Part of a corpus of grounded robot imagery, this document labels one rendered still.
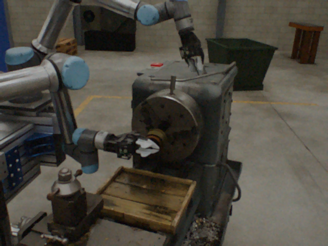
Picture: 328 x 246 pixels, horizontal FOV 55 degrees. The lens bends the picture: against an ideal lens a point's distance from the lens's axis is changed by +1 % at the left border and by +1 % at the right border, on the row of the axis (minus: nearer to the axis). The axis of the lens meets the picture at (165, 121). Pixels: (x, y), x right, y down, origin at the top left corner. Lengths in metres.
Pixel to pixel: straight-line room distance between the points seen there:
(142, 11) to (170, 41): 10.04
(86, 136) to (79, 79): 0.26
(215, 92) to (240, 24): 10.00
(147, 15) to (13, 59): 0.63
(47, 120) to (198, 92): 0.70
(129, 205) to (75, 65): 0.55
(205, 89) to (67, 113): 0.62
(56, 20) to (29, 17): 10.82
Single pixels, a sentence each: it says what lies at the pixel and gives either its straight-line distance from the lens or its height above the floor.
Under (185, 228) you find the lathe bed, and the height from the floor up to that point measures 0.71.
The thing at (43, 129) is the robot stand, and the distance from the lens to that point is 1.55.
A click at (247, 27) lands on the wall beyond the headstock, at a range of 11.45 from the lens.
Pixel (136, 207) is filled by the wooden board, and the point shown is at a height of 0.88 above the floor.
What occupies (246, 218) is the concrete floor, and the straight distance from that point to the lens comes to 2.69.
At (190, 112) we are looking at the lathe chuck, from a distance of 1.30.
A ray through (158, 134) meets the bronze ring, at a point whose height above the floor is 1.11.
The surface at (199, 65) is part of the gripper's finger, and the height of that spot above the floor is 1.35.
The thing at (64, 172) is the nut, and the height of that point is 1.18.
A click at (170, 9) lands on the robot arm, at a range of 1.37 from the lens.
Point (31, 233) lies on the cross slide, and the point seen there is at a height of 0.96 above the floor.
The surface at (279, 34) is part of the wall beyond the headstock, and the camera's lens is 11.73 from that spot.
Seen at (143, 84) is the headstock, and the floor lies 1.23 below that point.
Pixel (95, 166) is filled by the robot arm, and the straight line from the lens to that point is 1.36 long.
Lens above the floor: 1.62
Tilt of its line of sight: 22 degrees down
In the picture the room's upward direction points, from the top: 1 degrees clockwise
